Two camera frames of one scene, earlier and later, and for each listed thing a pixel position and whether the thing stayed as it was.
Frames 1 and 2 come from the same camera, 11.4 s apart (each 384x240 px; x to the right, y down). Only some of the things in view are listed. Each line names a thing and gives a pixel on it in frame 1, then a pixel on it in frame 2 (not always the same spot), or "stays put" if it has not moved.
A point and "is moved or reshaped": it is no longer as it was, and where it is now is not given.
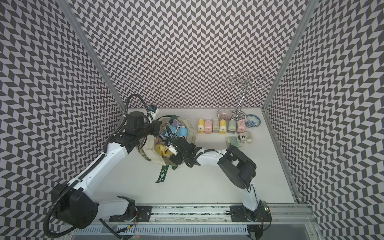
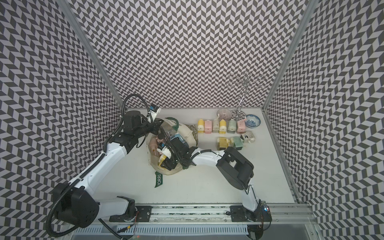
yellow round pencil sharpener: x=223 y=127 stays put
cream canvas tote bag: x=156 y=147 is moved or reshaped
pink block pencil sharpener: x=241 y=126 stays put
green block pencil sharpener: x=232 y=141 is moved or reshaped
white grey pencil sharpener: x=245 y=137 stays put
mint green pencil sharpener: x=231 y=126 stays put
